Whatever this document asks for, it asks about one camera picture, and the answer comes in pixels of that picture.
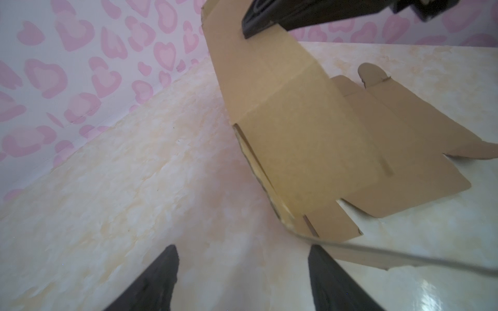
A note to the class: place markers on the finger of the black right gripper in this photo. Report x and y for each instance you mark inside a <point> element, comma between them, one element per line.
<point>295,14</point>

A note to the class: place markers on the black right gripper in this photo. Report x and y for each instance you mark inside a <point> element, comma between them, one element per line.
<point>425,10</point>

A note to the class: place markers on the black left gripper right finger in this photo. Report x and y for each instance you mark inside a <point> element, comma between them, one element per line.
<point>332,288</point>

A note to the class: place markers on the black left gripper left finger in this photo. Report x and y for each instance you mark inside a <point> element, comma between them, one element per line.
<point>153,289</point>

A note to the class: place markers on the brown cardboard box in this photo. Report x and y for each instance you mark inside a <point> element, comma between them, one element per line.
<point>312,140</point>

